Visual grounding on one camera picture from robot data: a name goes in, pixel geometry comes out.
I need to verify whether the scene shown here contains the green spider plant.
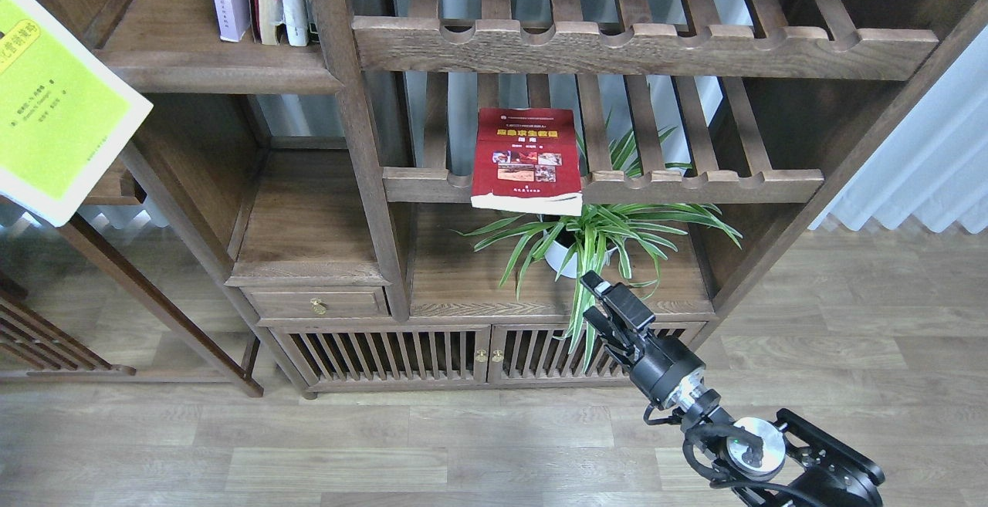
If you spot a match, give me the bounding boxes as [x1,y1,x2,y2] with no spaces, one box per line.
[460,125,744,373]

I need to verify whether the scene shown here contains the wooden side table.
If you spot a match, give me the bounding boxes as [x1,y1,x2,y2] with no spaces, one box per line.
[0,53,267,398]

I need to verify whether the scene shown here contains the dark wooden bookshelf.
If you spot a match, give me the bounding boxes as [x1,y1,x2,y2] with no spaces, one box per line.
[0,0,988,401]

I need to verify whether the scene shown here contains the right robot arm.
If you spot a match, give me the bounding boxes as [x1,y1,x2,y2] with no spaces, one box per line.
[580,272,885,506]

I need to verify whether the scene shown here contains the yellow cover book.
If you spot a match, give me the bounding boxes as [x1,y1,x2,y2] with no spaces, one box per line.
[1,0,152,226]

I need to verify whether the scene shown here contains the brass drawer knob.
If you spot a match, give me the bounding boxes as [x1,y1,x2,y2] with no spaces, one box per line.
[310,297,328,315]

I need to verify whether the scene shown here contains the white plant pot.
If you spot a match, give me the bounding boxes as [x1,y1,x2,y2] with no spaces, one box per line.
[546,232,618,279]

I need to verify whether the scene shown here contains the red cover book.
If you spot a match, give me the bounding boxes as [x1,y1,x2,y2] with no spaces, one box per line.
[472,107,583,216]

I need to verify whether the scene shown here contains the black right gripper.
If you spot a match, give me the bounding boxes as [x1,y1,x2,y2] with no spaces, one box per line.
[580,271,706,411]

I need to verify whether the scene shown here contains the white curtain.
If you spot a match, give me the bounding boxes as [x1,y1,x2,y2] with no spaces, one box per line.
[810,30,987,233]

